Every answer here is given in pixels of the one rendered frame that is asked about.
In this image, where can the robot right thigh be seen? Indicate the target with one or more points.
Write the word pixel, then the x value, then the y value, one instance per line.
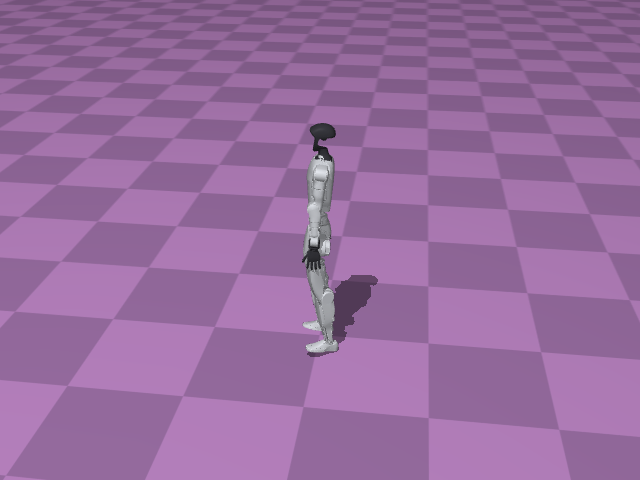
pixel 305 249

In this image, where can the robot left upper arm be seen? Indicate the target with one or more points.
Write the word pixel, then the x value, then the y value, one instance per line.
pixel 320 178

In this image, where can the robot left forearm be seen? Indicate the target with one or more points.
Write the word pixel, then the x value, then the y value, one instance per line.
pixel 314 224

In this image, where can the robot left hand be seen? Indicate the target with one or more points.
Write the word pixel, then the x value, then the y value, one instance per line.
pixel 312 256

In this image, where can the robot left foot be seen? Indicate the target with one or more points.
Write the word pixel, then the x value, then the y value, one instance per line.
pixel 321 346

